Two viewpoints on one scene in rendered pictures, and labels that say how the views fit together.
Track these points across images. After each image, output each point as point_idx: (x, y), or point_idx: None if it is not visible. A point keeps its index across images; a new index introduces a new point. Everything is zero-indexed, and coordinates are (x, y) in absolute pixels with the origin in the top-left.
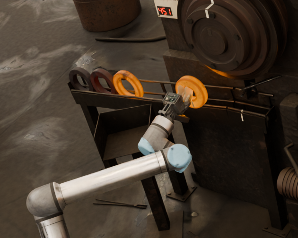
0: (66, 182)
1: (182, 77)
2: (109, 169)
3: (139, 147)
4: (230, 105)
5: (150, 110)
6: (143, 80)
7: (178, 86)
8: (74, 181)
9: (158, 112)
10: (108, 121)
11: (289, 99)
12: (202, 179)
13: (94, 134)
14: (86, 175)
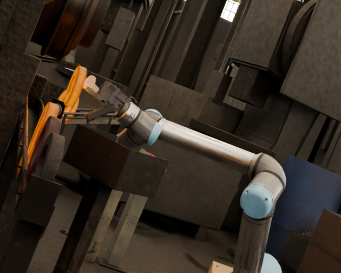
0: (248, 151)
1: (81, 69)
2: (209, 136)
3: (160, 132)
4: (22, 109)
5: (89, 127)
6: (27, 117)
7: (94, 77)
8: (242, 149)
9: (130, 99)
10: (118, 162)
11: (38, 74)
12: None
13: (163, 158)
14: (229, 144)
